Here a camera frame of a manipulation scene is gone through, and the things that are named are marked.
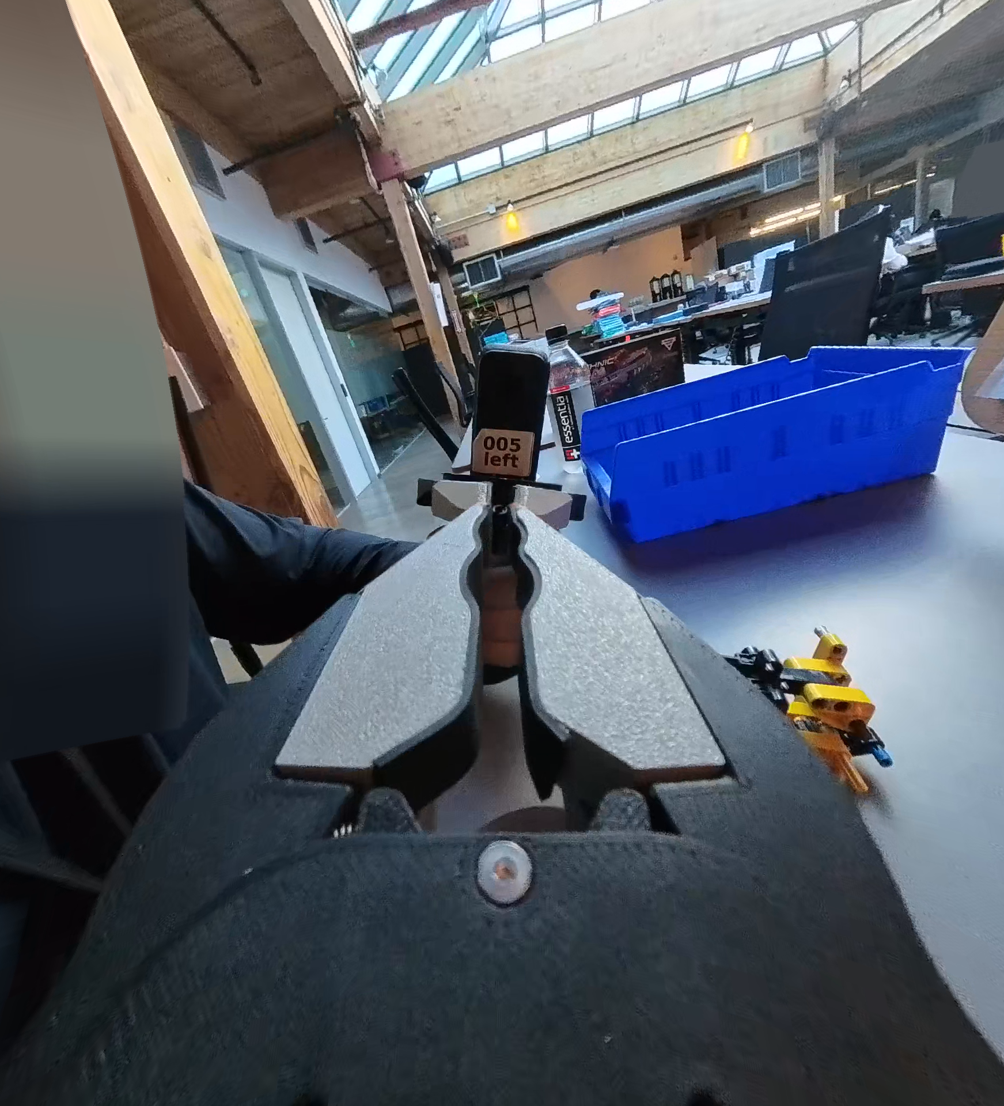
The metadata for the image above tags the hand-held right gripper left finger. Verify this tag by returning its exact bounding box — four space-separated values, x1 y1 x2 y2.
275 503 492 812

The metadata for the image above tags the wooden post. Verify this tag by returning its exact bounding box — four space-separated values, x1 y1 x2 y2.
65 0 339 528

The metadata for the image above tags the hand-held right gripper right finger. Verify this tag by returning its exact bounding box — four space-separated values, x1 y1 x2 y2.
509 505 728 803

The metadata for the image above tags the yellow black lego model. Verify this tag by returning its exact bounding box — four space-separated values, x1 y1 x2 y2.
726 626 893 796

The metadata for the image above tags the person's left forearm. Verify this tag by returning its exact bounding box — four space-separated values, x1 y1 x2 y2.
184 479 423 645

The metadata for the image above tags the clear water bottle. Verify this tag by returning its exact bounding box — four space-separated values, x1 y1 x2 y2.
547 325 597 475

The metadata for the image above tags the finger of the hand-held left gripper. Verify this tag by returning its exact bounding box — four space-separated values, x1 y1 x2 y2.
429 482 493 523
512 484 574 531

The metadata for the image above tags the blue plastic bin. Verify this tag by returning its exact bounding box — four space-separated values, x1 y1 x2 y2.
581 346 973 544

